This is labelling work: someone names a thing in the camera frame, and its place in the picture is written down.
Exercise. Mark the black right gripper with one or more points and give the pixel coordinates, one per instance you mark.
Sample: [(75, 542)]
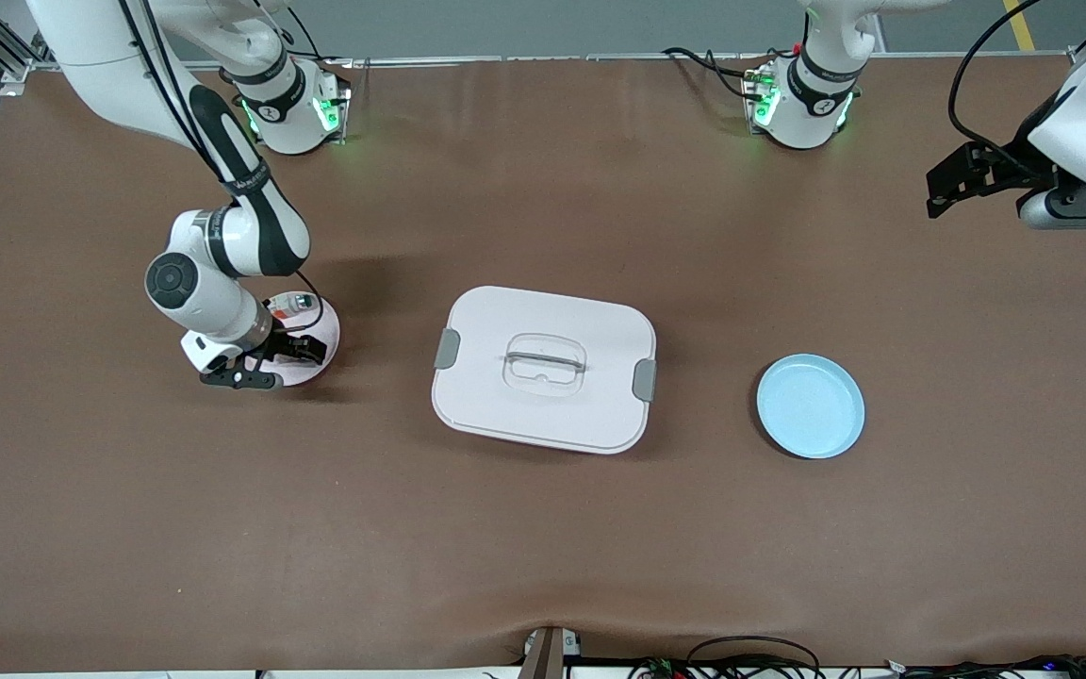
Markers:
[(281, 341)]

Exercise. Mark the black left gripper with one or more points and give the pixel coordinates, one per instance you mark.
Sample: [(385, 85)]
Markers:
[(1012, 162)]

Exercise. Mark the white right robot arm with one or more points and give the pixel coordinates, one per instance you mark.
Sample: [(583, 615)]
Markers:
[(213, 302)]

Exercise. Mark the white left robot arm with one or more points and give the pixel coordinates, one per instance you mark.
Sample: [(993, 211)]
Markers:
[(812, 99)]

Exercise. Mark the white lidded storage box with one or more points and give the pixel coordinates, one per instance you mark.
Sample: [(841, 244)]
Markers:
[(543, 415)]

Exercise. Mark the pink round plate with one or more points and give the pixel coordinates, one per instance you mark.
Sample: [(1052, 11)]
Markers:
[(330, 335)]

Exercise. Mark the light blue round plate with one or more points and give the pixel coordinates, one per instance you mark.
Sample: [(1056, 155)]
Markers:
[(812, 407)]

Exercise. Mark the white switch with red part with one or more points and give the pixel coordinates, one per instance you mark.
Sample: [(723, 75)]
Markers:
[(298, 304)]

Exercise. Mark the metal table edge bracket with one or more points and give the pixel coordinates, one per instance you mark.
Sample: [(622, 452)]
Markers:
[(548, 655)]

